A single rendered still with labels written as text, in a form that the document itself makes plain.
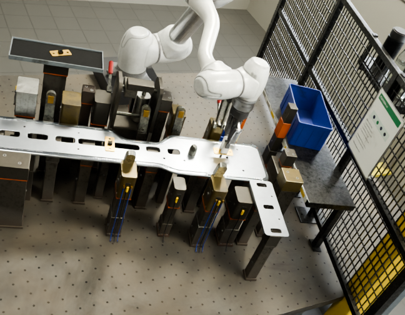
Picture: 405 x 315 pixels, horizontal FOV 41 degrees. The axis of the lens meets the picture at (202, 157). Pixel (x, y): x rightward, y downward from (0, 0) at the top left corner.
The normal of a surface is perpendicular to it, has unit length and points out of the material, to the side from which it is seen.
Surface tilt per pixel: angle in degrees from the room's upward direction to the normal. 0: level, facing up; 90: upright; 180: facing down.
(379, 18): 90
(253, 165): 0
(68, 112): 90
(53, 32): 0
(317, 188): 0
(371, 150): 90
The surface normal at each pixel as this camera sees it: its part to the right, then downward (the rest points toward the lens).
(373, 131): -0.95, -0.11
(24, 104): 0.15, 0.69
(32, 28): 0.28, -0.72
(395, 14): -0.87, 0.09
